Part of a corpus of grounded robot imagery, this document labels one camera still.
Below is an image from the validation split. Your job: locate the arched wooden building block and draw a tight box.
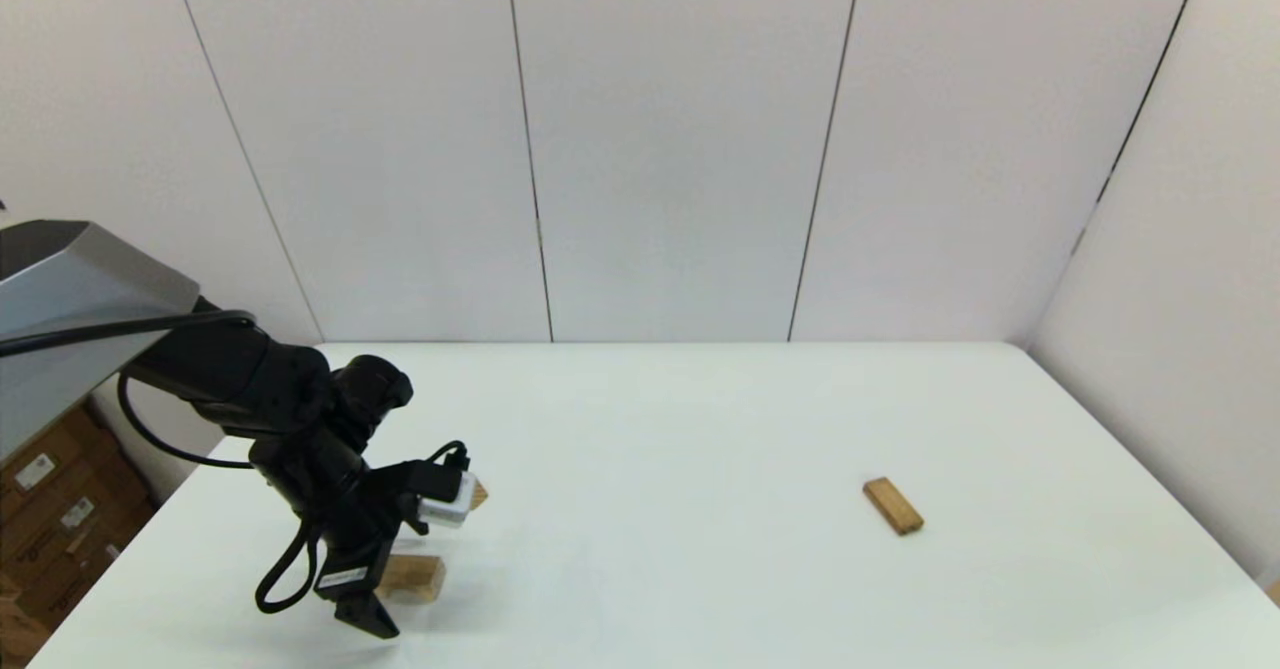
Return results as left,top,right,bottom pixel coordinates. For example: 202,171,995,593
378,554,447,605

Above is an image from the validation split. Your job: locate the rectangular wooden building block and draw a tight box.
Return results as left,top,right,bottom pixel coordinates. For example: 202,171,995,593
862,477,924,536

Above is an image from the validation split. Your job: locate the brown cardboard box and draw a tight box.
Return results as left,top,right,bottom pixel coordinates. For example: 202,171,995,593
0,404,126,525
0,449,159,635
0,574,56,669

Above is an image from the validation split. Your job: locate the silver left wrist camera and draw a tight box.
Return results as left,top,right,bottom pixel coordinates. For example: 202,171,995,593
418,471,477,530

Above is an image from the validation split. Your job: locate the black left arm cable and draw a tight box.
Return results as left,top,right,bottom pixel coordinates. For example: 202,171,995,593
0,309,471,616

